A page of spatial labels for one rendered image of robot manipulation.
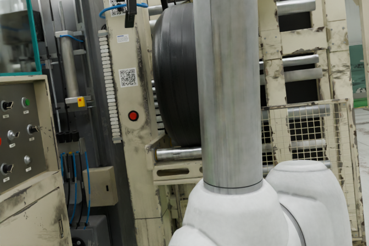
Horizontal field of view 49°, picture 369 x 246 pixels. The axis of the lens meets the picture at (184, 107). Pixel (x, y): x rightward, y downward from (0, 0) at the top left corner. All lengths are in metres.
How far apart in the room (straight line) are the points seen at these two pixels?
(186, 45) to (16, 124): 0.65
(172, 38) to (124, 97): 0.38
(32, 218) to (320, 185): 0.99
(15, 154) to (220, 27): 1.03
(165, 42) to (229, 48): 0.88
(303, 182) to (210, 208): 0.22
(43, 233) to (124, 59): 0.73
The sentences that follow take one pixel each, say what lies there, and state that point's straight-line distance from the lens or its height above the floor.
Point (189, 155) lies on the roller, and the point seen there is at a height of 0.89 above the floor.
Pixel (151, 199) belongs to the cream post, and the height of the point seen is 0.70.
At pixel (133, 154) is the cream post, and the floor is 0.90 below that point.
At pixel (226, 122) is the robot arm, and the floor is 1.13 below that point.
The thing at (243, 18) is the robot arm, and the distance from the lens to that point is 0.62.
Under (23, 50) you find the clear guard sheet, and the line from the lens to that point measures 1.58.
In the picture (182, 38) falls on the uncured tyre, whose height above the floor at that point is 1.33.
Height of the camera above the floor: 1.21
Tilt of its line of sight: 5 degrees down
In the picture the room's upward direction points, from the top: 7 degrees counter-clockwise
